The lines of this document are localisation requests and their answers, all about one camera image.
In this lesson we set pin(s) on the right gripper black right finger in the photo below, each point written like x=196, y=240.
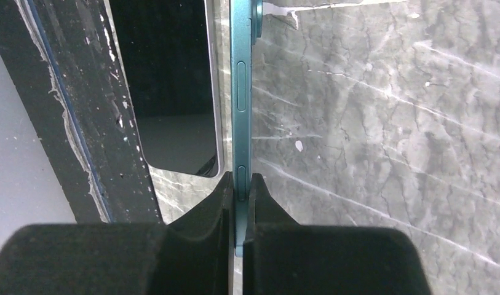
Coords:
x=282, y=256

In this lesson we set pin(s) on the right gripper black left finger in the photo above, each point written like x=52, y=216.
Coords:
x=192, y=255

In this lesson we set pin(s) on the black smartphone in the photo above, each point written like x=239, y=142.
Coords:
x=169, y=58

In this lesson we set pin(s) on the teal green smartphone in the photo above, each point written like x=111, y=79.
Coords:
x=245, y=27

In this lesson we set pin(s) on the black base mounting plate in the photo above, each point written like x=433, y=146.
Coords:
x=65, y=63

